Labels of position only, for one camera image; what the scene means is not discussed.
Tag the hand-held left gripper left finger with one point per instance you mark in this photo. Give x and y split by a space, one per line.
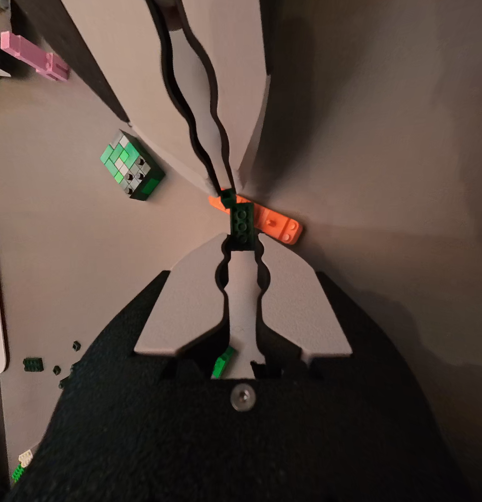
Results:
186 310

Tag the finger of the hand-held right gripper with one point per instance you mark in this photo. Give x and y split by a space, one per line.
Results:
127 70
237 78

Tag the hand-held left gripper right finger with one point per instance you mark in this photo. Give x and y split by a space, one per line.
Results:
303 310

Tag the orange lego brick separator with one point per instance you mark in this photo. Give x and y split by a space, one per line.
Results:
276 225

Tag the dark green lego plate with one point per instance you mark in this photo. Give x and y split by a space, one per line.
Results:
241 225

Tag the small dark green lego piece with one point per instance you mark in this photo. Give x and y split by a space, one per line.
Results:
227 196

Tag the pink lego pig figure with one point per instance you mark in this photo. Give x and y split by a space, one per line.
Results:
25 49

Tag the small green white lego block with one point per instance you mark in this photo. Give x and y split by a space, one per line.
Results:
221 364

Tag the large green mosaic lego block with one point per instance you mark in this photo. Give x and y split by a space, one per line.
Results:
131 164

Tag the pile of dark green lego bricks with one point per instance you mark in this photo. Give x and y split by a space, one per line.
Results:
56 370

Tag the single dark green lego brick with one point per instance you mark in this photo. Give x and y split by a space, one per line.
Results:
33 364

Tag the pile of bright green lego bricks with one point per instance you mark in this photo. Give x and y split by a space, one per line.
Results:
18 472

